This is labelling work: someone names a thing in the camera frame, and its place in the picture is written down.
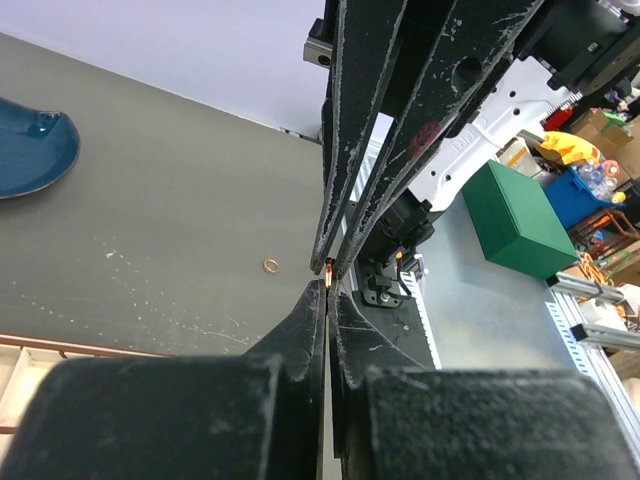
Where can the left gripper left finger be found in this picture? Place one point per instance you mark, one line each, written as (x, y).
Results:
(257, 415)

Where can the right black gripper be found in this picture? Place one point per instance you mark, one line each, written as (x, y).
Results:
(462, 47)

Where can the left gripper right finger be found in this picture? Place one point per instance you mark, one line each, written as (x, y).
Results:
(396, 419)

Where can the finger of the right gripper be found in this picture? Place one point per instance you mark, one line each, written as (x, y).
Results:
(364, 52)
(419, 125)

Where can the brown jewelry box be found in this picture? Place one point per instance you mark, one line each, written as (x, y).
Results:
(26, 360)

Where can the blue storage bin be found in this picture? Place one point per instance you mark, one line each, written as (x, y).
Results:
(572, 200)

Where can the green box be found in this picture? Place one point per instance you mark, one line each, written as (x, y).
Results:
(515, 223)

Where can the blue leaf dish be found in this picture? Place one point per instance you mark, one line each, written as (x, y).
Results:
(38, 148)

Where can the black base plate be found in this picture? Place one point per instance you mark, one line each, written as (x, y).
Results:
(390, 325)

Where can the grey cable duct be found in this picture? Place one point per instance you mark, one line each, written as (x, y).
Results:
(412, 284)

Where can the aluminium frame rail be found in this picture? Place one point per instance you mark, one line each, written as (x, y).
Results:
(600, 342)

